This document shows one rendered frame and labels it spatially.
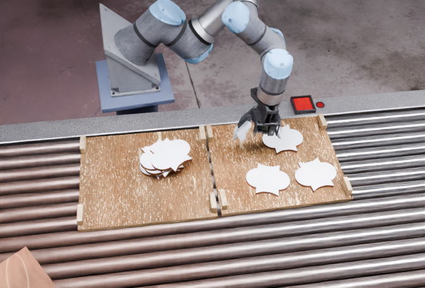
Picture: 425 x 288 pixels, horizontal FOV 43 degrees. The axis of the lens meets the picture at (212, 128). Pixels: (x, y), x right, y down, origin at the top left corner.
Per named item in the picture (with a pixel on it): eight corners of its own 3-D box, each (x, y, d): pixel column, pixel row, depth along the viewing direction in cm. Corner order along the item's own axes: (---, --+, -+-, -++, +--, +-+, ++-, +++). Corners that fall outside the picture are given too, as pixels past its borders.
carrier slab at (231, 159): (204, 130, 183) (204, 126, 182) (319, 118, 188) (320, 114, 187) (221, 216, 160) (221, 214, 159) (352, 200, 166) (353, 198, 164)
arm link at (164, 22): (135, 13, 191) (160, -12, 186) (162, 35, 199) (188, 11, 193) (135, 31, 183) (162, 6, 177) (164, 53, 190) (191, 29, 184)
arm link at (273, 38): (265, 14, 152) (269, 38, 145) (289, 37, 158) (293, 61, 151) (244, 30, 156) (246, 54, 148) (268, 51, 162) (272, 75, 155)
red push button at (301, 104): (292, 100, 194) (293, 98, 193) (308, 99, 195) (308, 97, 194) (296, 112, 190) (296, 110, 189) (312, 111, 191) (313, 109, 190)
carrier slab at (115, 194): (81, 140, 178) (81, 137, 177) (203, 131, 183) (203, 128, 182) (78, 232, 156) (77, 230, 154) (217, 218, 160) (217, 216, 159)
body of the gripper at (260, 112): (252, 138, 159) (260, 110, 151) (247, 117, 165) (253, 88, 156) (277, 137, 161) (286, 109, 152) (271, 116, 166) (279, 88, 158)
